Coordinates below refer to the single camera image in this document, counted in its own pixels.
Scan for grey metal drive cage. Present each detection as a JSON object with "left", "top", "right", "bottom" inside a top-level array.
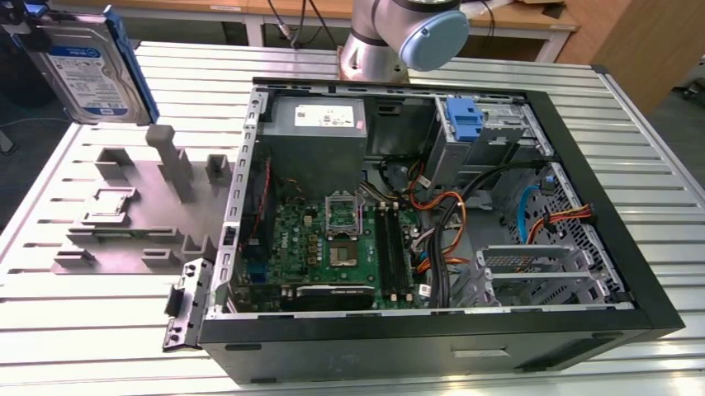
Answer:
[{"left": 427, "top": 95, "right": 554, "bottom": 191}]

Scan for blue wire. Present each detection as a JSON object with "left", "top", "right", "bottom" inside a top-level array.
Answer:
[{"left": 516, "top": 175, "right": 557, "bottom": 247}]

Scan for red orange yellow power wire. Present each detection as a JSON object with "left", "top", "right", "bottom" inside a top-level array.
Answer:
[{"left": 526, "top": 203, "right": 601, "bottom": 245}]

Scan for black RAM slot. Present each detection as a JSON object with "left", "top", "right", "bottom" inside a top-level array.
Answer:
[
  {"left": 375, "top": 200, "right": 395, "bottom": 303},
  {"left": 382, "top": 200, "right": 402, "bottom": 303},
  {"left": 389, "top": 200, "right": 409, "bottom": 303},
  {"left": 395, "top": 200, "right": 415, "bottom": 303}
]

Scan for orange yellow wire loop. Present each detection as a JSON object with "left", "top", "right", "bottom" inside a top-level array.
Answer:
[{"left": 407, "top": 161, "right": 470, "bottom": 259}]

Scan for metal socket cover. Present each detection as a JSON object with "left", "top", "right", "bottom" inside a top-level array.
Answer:
[{"left": 325, "top": 190, "right": 366, "bottom": 241}]

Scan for CPU socket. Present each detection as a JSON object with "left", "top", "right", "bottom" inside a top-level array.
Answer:
[{"left": 329, "top": 240, "right": 363, "bottom": 270}]

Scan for hard disk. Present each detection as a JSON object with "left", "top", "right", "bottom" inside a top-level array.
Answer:
[{"left": 10, "top": 2, "right": 162, "bottom": 125}]

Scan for grey power supply unit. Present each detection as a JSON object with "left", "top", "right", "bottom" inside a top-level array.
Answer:
[{"left": 257, "top": 95, "right": 369, "bottom": 199}]

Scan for metal disk bay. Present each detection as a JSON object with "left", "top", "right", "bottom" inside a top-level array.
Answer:
[{"left": 472, "top": 244, "right": 614, "bottom": 307}]

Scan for brown wooden cabinet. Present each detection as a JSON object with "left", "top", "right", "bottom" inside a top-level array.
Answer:
[{"left": 556, "top": 0, "right": 705, "bottom": 119}]

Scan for silver CPU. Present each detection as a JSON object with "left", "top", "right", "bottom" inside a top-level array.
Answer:
[{"left": 91, "top": 196, "right": 124, "bottom": 216}]

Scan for green motherboard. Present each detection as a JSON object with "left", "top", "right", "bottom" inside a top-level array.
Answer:
[{"left": 235, "top": 196, "right": 438, "bottom": 311}]

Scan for yellow black power wires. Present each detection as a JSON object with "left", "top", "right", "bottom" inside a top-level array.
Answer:
[{"left": 355, "top": 180, "right": 401, "bottom": 204}]

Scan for wooden top white desk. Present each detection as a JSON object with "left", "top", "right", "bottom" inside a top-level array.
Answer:
[
  {"left": 263, "top": 0, "right": 582, "bottom": 64},
  {"left": 123, "top": 0, "right": 266, "bottom": 47}
]

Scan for blue drive latch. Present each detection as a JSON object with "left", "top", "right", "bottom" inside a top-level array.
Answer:
[{"left": 445, "top": 97, "right": 486, "bottom": 142}]

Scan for thin red wire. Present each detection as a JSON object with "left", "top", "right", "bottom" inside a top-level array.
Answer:
[{"left": 249, "top": 158, "right": 275, "bottom": 245}]

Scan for grey card retention bracket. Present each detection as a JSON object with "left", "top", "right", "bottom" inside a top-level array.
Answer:
[{"left": 160, "top": 257, "right": 218, "bottom": 352}]

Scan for black cable bundle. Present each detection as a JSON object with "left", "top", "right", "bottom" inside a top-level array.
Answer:
[{"left": 426, "top": 159, "right": 552, "bottom": 309}]

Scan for grey parts rack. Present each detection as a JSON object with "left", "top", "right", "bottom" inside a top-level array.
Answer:
[{"left": 48, "top": 125, "right": 245, "bottom": 276}]

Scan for black graphics card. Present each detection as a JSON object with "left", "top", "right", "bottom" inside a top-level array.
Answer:
[{"left": 279, "top": 283, "right": 379, "bottom": 313}]

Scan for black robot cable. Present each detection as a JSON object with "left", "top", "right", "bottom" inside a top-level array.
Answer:
[{"left": 267, "top": 0, "right": 331, "bottom": 50}]

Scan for black office chair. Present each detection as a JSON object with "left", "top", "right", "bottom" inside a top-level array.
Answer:
[{"left": 0, "top": 31, "right": 76, "bottom": 111}]

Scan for black open PC case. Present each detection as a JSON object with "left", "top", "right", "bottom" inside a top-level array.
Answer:
[{"left": 197, "top": 75, "right": 688, "bottom": 384}]

